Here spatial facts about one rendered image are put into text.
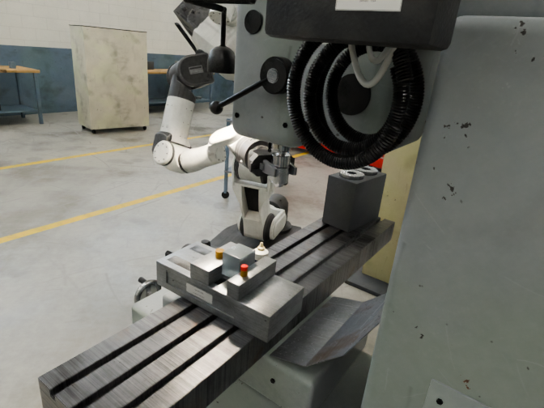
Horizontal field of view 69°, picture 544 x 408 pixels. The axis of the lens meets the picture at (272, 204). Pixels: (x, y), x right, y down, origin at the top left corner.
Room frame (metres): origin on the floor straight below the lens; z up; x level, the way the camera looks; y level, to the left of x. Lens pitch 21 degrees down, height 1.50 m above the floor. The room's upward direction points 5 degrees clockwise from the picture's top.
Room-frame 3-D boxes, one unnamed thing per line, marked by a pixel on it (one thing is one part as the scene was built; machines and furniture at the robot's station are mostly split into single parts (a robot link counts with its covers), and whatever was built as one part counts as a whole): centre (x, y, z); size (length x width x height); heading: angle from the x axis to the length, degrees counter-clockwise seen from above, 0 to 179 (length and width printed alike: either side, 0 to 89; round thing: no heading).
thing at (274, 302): (0.83, 0.09, 0.97); 0.35 x 0.15 x 0.11; 58
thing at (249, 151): (1.01, 0.04, 1.23); 0.13 x 0.12 x 0.10; 121
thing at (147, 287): (1.21, 0.40, 0.61); 0.16 x 0.12 x 0.12; 56
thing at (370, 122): (0.82, -0.17, 1.47); 0.24 x 0.19 x 0.26; 146
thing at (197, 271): (0.85, 0.11, 1.00); 0.15 x 0.06 x 0.04; 148
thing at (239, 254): (0.82, 0.07, 1.03); 0.06 x 0.05 x 0.06; 148
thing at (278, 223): (1.84, 0.04, 0.68); 0.21 x 0.20 x 0.13; 162
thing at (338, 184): (1.41, -0.31, 1.01); 0.22 x 0.12 x 0.20; 139
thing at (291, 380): (0.93, -0.01, 0.77); 0.50 x 0.35 x 0.12; 56
